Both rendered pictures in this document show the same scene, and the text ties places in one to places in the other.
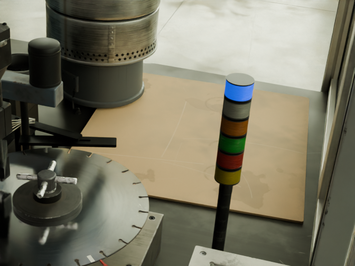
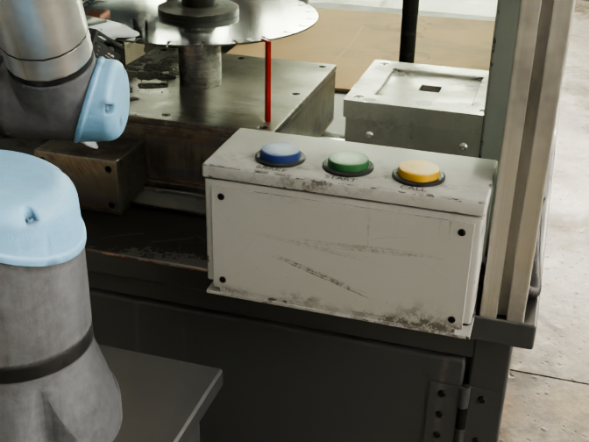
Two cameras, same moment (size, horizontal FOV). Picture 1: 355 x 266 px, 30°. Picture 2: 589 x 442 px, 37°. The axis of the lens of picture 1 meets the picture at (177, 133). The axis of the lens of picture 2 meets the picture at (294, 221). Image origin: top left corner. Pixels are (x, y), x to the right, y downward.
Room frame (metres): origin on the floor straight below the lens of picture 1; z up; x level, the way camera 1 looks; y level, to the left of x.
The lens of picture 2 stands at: (-0.32, -0.04, 1.23)
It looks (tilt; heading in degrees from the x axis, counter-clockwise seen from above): 27 degrees down; 5
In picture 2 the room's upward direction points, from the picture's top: 1 degrees clockwise
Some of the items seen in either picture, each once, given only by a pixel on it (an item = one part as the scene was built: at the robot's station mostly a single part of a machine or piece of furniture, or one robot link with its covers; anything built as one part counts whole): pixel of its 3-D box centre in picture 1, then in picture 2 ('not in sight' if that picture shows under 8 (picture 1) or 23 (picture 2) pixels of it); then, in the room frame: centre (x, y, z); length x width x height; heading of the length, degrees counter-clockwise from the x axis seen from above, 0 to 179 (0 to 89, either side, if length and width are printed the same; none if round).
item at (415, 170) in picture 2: not in sight; (418, 176); (0.46, -0.09, 0.90); 0.04 x 0.04 x 0.02
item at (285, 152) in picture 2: not in sight; (280, 158); (0.49, 0.05, 0.90); 0.04 x 0.04 x 0.02
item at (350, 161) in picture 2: not in sight; (348, 167); (0.47, -0.02, 0.90); 0.04 x 0.04 x 0.02
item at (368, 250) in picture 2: not in sight; (348, 228); (0.49, -0.03, 0.82); 0.28 x 0.11 x 0.15; 78
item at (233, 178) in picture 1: (227, 171); not in sight; (0.95, -0.09, 0.98); 0.05 x 0.04 x 0.03; 168
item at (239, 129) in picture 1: (234, 122); not in sight; (0.95, -0.09, 1.08); 0.05 x 0.04 x 0.03; 168
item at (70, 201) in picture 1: (47, 195); (198, 3); (0.86, 0.20, 0.96); 0.11 x 0.11 x 0.03
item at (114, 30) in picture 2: not in sight; (118, 33); (0.69, 0.26, 0.96); 0.09 x 0.06 x 0.03; 155
